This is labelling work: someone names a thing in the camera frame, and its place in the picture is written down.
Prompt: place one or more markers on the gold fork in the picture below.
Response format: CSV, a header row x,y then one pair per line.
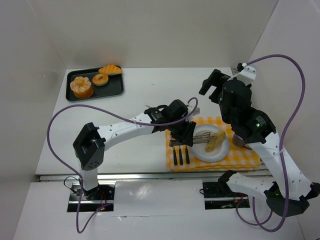
x,y
180,156

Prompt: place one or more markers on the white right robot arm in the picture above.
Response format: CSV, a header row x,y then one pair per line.
x,y
290,191

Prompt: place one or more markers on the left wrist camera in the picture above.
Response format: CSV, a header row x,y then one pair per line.
x,y
193,110

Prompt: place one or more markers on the black serving tray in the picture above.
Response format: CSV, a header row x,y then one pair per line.
x,y
114,87

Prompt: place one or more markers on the striped triangular bread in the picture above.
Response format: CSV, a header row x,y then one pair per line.
x,y
110,70

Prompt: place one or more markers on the white paper cup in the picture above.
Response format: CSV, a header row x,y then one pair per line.
x,y
239,142

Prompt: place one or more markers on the white blue-rimmed plate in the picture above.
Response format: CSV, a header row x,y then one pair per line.
x,y
198,149

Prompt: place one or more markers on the gold table knife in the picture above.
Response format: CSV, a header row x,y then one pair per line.
x,y
175,160

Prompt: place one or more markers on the glazed ring donut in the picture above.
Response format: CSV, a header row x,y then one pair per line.
x,y
100,79

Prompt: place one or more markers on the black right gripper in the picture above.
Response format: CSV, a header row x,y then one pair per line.
x,y
211,83

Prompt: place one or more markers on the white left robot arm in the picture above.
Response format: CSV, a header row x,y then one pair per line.
x,y
92,141

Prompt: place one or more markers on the aluminium rail front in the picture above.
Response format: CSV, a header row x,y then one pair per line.
x,y
158,176

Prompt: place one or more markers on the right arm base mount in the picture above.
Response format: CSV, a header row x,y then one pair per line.
x,y
216,197

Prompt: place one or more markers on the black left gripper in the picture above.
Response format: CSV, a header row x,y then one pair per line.
x,y
183,132

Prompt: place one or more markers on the orange bundt cake bread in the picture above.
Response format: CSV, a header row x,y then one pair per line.
x,y
82,87

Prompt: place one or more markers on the gold spoon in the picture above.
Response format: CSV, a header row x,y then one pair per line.
x,y
187,157

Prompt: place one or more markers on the long baguette bread roll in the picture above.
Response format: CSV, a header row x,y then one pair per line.
x,y
215,141

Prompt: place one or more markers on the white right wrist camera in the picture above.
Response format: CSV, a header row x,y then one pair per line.
x,y
246,73

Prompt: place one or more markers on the yellow checkered cloth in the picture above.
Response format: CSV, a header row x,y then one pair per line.
x,y
237,158

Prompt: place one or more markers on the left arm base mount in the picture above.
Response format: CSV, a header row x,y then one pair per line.
x,y
103,198

